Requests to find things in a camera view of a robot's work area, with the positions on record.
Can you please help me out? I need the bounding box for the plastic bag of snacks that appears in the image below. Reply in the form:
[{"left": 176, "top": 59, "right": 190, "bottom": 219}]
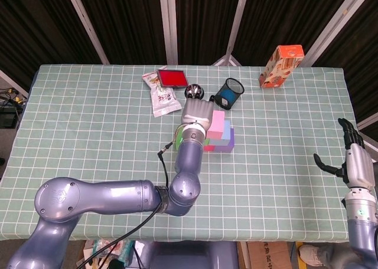
[{"left": 78, "top": 239, "right": 135, "bottom": 269}]

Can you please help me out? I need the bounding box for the orange biscuit box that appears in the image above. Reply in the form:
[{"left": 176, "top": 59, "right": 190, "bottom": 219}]
[{"left": 259, "top": 44, "right": 305, "bottom": 88}]

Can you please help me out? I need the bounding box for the green checkered tablecloth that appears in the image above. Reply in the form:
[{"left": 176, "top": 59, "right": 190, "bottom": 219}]
[{"left": 0, "top": 64, "right": 369, "bottom": 242}]

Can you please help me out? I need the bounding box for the white snack bag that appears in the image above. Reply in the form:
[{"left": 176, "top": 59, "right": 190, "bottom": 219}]
[{"left": 142, "top": 71, "right": 182, "bottom": 119}]

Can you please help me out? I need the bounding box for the white sneaker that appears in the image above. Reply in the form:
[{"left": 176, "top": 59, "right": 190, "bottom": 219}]
[{"left": 299, "top": 244, "right": 333, "bottom": 267}]

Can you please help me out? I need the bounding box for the dark pleated curtain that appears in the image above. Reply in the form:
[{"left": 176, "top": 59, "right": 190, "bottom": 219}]
[{"left": 0, "top": 0, "right": 378, "bottom": 134}]

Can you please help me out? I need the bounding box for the red ink pad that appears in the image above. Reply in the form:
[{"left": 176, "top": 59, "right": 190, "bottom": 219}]
[{"left": 157, "top": 69, "right": 189, "bottom": 88}]

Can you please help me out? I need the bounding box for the black electrical equipment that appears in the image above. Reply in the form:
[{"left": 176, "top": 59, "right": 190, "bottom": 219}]
[{"left": 0, "top": 87, "right": 29, "bottom": 128}]

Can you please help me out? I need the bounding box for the brown cardboard box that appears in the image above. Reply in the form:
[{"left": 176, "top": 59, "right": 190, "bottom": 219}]
[{"left": 246, "top": 241, "right": 292, "bottom": 269}]

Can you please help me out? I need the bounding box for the purple foam cube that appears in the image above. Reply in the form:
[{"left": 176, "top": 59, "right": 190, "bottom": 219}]
[{"left": 213, "top": 127, "right": 236, "bottom": 153}]

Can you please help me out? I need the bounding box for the white frame post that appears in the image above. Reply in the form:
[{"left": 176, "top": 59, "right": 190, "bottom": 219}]
[
  {"left": 0, "top": 69, "right": 30, "bottom": 99},
  {"left": 211, "top": 0, "right": 252, "bottom": 67},
  {"left": 158, "top": 0, "right": 180, "bottom": 65},
  {"left": 356, "top": 112, "right": 378, "bottom": 133},
  {"left": 304, "top": 0, "right": 370, "bottom": 66},
  {"left": 63, "top": 0, "right": 110, "bottom": 65}
]

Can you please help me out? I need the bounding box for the light pink foam cube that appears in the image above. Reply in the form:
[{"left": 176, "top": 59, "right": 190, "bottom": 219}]
[{"left": 206, "top": 110, "right": 225, "bottom": 140}]

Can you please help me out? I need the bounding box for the silver call bell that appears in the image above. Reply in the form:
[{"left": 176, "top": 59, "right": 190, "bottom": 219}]
[{"left": 184, "top": 84, "right": 206, "bottom": 101}]

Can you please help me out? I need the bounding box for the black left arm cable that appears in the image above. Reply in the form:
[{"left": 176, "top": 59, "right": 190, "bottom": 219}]
[{"left": 75, "top": 140, "right": 175, "bottom": 269}]

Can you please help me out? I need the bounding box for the black mesh pen holder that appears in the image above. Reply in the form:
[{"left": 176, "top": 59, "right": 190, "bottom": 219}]
[{"left": 213, "top": 77, "right": 245, "bottom": 110}]

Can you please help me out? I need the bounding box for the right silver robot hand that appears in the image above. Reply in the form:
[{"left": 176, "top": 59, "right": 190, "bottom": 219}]
[{"left": 313, "top": 117, "right": 376, "bottom": 190}]

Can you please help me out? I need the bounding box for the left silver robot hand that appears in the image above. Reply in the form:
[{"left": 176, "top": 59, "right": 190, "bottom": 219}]
[{"left": 180, "top": 94, "right": 217, "bottom": 131}]

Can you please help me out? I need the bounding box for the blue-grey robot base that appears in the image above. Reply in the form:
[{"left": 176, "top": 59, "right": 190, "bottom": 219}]
[{"left": 129, "top": 241, "right": 240, "bottom": 269}]

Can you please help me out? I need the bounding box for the light blue foam cube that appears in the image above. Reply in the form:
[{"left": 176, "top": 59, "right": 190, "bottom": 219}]
[{"left": 208, "top": 120, "right": 232, "bottom": 146}]

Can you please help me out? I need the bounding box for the blue roll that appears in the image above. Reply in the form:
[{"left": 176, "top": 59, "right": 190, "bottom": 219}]
[{"left": 220, "top": 88, "right": 239, "bottom": 104}]

